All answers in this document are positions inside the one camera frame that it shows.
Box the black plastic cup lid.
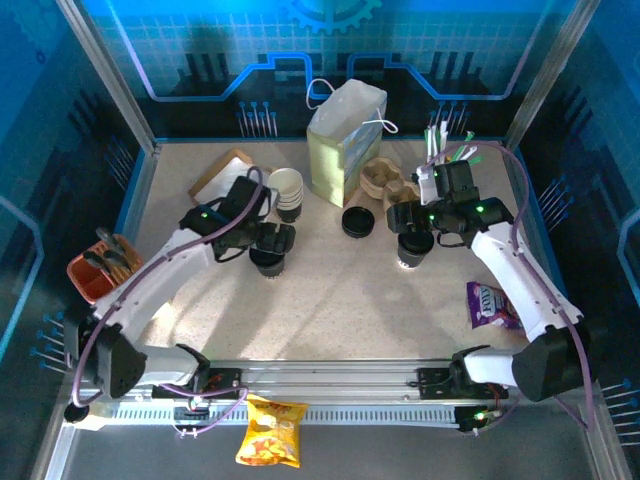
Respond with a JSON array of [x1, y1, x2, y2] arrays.
[[397, 232, 435, 257], [248, 243, 287, 270]]

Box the printed paper bag white handles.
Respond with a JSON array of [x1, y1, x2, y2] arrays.
[[306, 78, 400, 209]]

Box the stack of paper cups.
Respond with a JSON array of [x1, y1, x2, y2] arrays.
[[267, 168, 305, 224]]

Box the white paper napkin stack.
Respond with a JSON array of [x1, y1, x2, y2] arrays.
[[199, 160, 251, 201]]

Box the stack of black cup lids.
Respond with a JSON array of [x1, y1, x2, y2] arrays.
[[341, 205, 376, 240]]

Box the brown cardboard tray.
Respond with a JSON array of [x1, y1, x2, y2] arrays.
[[187, 148, 274, 211]]

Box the purple snack packet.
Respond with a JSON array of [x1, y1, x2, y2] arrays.
[[466, 280, 524, 331]]

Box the orange cream cutlery holder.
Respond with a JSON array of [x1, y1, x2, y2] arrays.
[[66, 233, 146, 306]]

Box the small black controller board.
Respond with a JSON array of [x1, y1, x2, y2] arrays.
[[172, 394, 211, 417], [457, 405, 501, 437]]

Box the yellow chips bag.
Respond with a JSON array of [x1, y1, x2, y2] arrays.
[[234, 393, 310, 470]]

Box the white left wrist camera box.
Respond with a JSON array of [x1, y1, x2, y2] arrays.
[[258, 185, 281, 217]]

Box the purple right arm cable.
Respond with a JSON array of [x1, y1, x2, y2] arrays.
[[423, 142, 600, 437]]

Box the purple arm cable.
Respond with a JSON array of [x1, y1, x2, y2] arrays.
[[423, 142, 600, 437], [71, 165, 265, 441]]

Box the black handled utensil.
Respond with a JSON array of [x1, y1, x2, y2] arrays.
[[94, 227, 129, 254], [82, 249, 121, 276]]

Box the aluminium mounting rail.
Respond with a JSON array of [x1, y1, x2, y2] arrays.
[[64, 358, 599, 407]]

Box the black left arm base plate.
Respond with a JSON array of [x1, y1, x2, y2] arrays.
[[151, 367, 244, 400]]

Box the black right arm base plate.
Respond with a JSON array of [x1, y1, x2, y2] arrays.
[[417, 367, 510, 401]]

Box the aluminium frame post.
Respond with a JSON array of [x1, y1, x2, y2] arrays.
[[53, 0, 162, 155], [501, 0, 604, 155]]

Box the white slotted cable duct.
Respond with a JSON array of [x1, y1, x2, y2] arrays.
[[107, 403, 461, 427]]

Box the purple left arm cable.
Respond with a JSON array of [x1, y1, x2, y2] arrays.
[[71, 165, 265, 441]]

